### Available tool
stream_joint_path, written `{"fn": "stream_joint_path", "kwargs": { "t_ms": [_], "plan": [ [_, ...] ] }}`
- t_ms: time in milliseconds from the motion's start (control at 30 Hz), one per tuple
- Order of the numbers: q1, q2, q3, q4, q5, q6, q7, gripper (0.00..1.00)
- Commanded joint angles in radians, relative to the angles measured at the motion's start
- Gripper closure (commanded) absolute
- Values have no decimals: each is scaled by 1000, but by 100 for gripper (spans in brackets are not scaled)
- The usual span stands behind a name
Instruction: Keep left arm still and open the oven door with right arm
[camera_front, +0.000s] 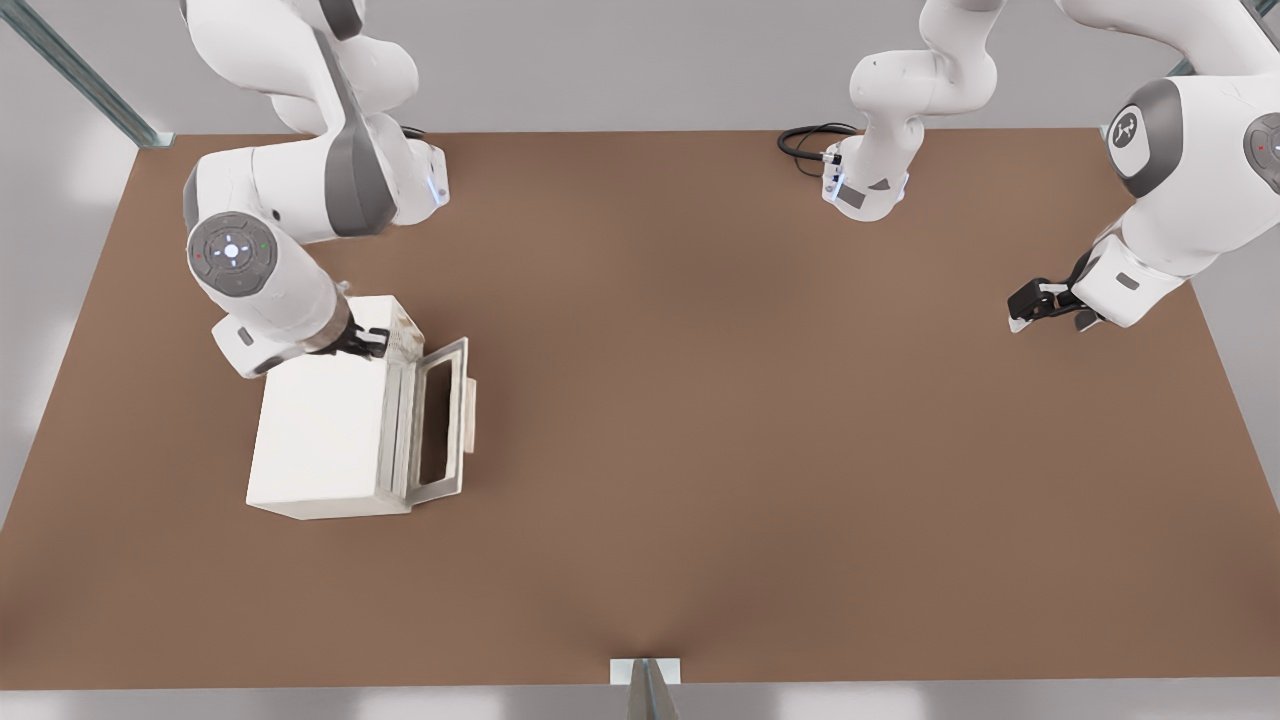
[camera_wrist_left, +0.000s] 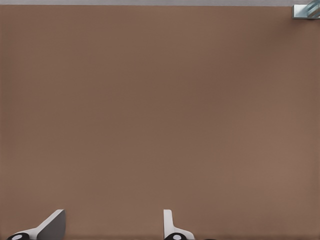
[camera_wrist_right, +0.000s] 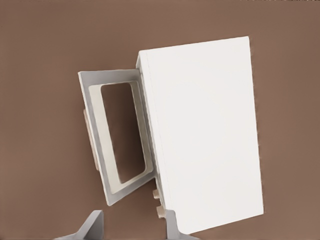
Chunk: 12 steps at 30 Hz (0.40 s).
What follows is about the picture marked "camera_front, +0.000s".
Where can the white oven door with window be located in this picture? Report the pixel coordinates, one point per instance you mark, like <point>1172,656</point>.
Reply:
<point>455,440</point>

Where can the white oven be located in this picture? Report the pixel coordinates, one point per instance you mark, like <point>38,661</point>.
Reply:
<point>320,430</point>

